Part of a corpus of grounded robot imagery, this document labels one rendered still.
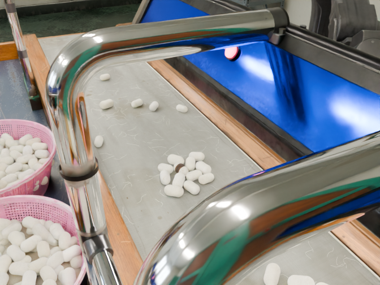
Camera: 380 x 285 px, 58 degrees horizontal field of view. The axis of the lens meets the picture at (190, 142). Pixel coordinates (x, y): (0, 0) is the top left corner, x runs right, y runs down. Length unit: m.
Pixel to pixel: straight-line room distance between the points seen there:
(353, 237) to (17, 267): 0.51
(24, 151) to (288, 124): 0.66
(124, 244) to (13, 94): 0.81
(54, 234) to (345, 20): 0.63
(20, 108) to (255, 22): 0.96
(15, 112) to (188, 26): 0.94
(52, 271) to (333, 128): 0.45
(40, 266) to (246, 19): 0.46
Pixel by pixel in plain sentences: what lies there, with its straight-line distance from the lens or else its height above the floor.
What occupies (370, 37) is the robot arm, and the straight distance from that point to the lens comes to 0.65.
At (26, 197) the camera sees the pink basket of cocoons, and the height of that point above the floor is 0.77.
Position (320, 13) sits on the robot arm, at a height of 0.97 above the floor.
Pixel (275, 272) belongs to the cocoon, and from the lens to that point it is 0.53.
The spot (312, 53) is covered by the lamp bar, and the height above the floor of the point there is 1.10.
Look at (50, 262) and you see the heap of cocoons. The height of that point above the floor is 0.74.
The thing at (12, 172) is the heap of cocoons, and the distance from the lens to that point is 0.77.
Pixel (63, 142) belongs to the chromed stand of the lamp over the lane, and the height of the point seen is 1.06.
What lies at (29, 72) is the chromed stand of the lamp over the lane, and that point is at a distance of 1.08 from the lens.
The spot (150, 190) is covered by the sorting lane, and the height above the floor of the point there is 0.74.
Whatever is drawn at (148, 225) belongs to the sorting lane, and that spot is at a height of 0.74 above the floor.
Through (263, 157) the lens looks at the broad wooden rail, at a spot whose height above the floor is 0.75.
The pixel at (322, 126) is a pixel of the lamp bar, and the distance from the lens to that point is 0.22.
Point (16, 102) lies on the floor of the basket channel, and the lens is 1.19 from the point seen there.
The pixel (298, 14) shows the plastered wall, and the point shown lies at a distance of 3.19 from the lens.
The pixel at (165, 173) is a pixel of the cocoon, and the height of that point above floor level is 0.76.
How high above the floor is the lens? 1.18
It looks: 34 degrees down
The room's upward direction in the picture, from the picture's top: 1 degrees clockwise
